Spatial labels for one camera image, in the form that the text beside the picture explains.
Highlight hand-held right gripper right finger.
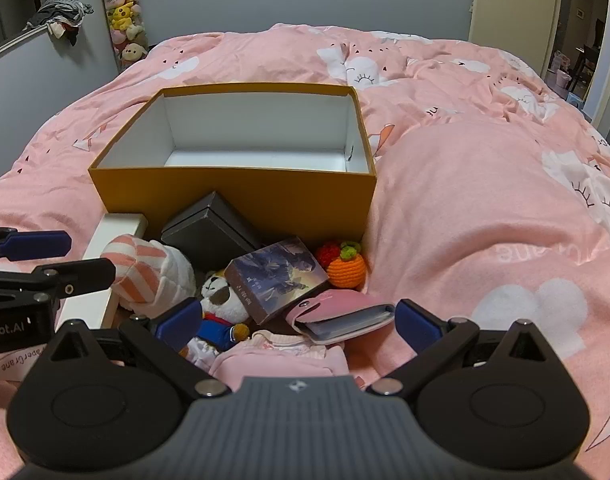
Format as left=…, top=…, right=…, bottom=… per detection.
left=365, top=299, right=556, bottom=398

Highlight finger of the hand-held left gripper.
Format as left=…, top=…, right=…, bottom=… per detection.
left=0, top=258, right=117, bottom=301
left=0, top=220, right=72, bottom=264

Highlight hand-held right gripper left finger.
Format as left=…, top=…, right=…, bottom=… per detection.
left=47, top=297, right=233, bottom=401

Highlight brown dog plush toy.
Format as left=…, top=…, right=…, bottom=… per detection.
left=185, top=270, right=253, bottom=361

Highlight white plush toy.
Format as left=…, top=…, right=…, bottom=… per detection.
left=101, top=234, right=198, bottom=313

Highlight white box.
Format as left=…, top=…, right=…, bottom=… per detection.
left=57, top=212, right=150, bottom=331

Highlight pink card holder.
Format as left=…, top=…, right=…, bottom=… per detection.
left=285, top=288, right=396, bottom=346

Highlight dark grey tin box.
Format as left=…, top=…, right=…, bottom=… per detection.
left=160, top=191, right=263, bottom=273

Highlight crochet orange with strawberry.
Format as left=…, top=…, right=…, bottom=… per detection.
left=315, top=240, right=368, bottom=289

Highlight pink small garment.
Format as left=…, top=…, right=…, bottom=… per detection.
left=187, top=330, right=353, bottom=393

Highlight dark printed card box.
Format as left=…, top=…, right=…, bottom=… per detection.
left=224, top=236, right=330, bottom=325

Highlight yellow cardboard box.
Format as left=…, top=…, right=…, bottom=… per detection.
left=88, top=82, right=377, bottom=261

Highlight pile of grey clothes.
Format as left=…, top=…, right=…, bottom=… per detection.
left=25, top=0, right=94, bottom=46

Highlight hanging bag of plush toys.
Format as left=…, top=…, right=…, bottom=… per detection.
left=95, top=0, right=150, bottom=68

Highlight dark window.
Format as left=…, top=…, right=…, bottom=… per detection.
left=0, top=0, right=93, bottom=63

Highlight dark wooden chair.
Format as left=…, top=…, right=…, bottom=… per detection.
left=571, top=42, right=604, bottom=98

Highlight cream door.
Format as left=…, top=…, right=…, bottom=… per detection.
left=469, top=0, right=566, bottom=78

